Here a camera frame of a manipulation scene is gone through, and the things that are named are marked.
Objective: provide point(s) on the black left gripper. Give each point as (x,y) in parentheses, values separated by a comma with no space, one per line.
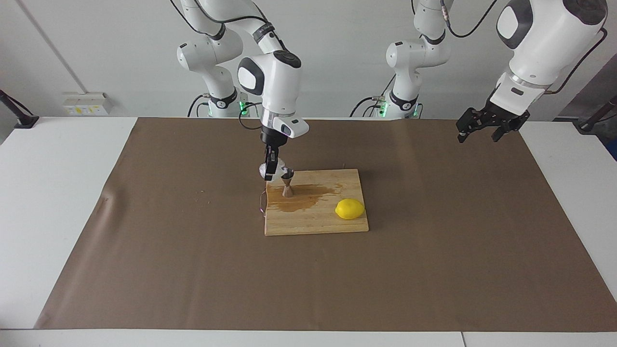
(506,119)

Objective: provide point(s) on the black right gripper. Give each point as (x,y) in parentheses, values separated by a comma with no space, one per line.
(272,140)

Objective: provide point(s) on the clear plastic cup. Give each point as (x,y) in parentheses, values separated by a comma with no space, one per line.
(281,166)

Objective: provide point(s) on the steel double jigger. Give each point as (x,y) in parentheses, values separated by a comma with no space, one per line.
(288,188)

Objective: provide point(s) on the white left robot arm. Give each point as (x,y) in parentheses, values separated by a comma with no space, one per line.
(544,38)

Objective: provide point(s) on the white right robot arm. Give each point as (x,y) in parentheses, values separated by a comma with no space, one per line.
(270,82)

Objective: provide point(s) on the wooden cutting board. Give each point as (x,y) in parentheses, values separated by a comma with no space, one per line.
(308,221)

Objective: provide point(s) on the yellow lemon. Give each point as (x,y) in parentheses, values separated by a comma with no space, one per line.
(349,209)

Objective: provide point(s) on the black clamp stand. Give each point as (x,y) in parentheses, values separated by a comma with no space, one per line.
(595,118)
(19,118)

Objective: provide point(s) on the brown paper table mat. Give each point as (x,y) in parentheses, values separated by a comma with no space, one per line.
(308,279)

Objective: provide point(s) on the white wall outlet box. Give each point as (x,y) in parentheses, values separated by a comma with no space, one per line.
(87,103)

